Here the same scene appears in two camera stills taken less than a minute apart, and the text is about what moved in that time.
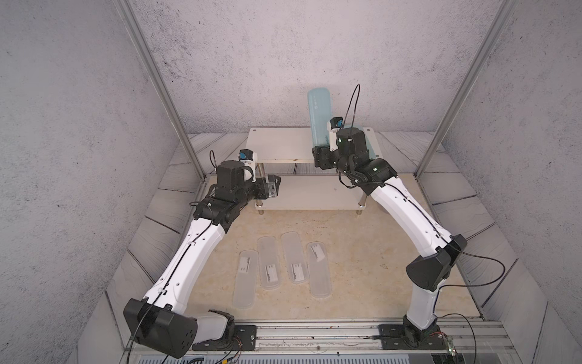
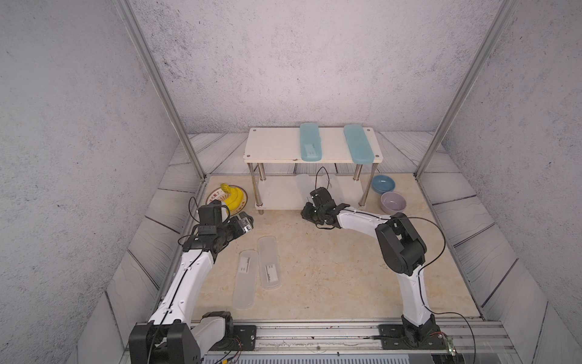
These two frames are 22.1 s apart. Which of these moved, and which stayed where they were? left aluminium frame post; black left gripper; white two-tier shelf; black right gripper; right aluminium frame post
Moved: black left gripper; black right gripper
Stayed: white two-tier shelf; right aluminium frame post; left aluminium frame post
